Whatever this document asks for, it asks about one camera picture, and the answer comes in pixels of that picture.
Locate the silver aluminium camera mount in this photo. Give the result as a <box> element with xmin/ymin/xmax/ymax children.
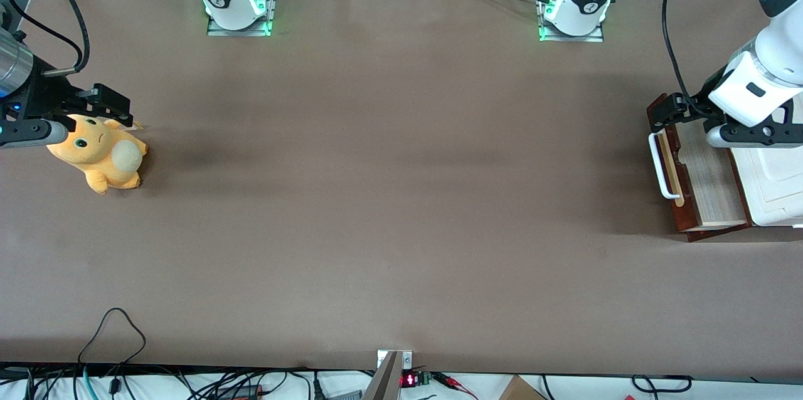
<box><xmin>363</xmin><ymin>350</ymin><xmax>413</xmax><ymax>400</ymax></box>

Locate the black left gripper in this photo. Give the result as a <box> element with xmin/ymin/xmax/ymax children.
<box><xmin>647</xmin><ymin>93</ymin><xmax>730</xmax><ymax>133</ymax></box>

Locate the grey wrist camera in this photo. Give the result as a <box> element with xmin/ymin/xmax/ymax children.
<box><xmin>707</xmin><ymin>122</ymin><xmax>803</xmax><ymax>150</ymax></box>
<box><xmin>0</xmin><ymin>118</ymin><xmax>71</xmax><ymax>150</ymax></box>

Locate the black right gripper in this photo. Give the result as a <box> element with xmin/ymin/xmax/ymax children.
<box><xmin>5</xmin><ymin>60</ymin><xmax>134</xmax><ymax>129</ymax></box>

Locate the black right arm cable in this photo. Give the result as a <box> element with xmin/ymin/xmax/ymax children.
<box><xmin>3</xmin><ymin>0</ymin><xmax>92</xmax><ymax>76</ymax></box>

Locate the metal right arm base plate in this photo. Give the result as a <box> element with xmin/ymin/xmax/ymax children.
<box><xmin>207</xmin><ymin>0</ymin><xmax>278</xmax><ymax>38</ymax></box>

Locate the red wire pair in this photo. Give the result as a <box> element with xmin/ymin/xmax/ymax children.
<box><xmin>436</xmin><ymin>372</ymin><xmax>479</xmax><ymax>399</ymax></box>

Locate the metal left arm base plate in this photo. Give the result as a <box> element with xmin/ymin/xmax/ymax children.
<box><xmin>538</xmin><ymin>0</ymin><xmax>605</xmax><ymax>43</ymax></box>

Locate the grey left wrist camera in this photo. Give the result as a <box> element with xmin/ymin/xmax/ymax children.
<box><xmin>707</xmin><ymin>122</ymin><xmax>803</xmax><ymax>150</ymax></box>

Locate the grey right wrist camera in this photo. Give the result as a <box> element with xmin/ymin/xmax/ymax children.
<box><xmin>0</xmin><ymin>118</ymin><xmax>71</xmax><ymax>150</ymax></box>

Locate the black power adapter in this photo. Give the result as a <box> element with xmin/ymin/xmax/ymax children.
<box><xmin>216</xmin><ymin>385</ymin><xmax>265</xmax><ymax>400</ymax></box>

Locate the brown cardboard piece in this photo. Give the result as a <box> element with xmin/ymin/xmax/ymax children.
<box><xmin>499</xmin><ymin>375</ymin><xmax>548</xmax><ymax>400</ymax></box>

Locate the thin black looped cable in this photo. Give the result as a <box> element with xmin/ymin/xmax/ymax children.
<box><xmin>77</xmin><ymin>307</ymin><xmax>147</xmax><ymax>383</ymax></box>

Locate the orange plush toy animal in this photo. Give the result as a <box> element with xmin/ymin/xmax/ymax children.
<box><xmin>46</xmin><ymin>113</ymin><xmax>149</xmax><ymax>195</ymax></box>

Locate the white cabinet with wood frame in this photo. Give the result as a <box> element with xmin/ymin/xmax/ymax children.
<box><xmin>676</xmin><ymin>137</ymin><xmax>803</xmax><ymax>243</ymax></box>

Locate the white drawer handle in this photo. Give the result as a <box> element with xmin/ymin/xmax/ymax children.
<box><xmin>648</xmin><ymin>130</ymin><xmax>683</xmax><ymax>201</ymax></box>

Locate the dark wood drawer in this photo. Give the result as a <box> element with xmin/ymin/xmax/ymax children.
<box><xmin>647</xmin><ymin>94</ymin><xmax>751</xmax><ymax>235</ymax></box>

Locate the black coiled cable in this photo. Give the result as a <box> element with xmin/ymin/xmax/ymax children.
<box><xmin>630</xmin><ymin>374</ymin><xmax>694</xmax><ymax>394</ymax></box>

